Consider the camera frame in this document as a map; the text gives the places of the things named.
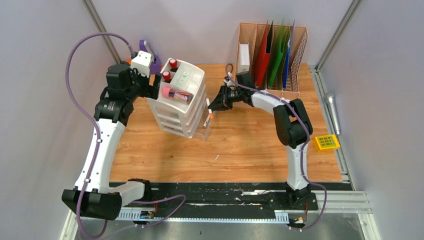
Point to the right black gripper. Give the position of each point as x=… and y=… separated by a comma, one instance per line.
x=221, y=102

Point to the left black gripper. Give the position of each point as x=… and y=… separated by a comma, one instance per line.
x=149, y=91

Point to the pink highlighter pack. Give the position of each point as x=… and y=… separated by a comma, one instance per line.
x=177, y=95

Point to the red black stamp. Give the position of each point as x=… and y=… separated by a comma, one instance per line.
x=167, y=77

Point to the white plastic drawer unit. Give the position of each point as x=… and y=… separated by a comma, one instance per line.
x=181, y=107

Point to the red round stamp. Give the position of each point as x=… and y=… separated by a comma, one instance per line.
x=173, y=63

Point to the white hardcover book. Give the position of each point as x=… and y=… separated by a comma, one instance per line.
x=243, y=58

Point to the pink plastic file organizer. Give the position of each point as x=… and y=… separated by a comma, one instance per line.
x=251, y=33

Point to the red folder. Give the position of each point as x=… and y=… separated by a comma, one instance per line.
x=263, y=54

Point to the blue folder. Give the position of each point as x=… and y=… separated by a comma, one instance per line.
x=287, y=55

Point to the green folder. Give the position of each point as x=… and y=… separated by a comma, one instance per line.
x=274, y=74

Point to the green cap white marker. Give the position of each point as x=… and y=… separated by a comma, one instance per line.
x=205, y=123

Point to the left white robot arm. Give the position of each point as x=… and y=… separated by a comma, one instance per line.
x=92, y=196

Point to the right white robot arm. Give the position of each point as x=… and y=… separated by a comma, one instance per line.
x=292, y=124

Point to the yellow small crate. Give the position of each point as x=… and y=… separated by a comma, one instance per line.
x=324, y=143

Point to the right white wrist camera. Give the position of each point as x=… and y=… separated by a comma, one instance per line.
x=229, y=83

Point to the purple object at wall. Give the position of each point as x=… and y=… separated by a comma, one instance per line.
x=156, y=63

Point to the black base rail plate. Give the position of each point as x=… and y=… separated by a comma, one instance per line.
x=231, y=200

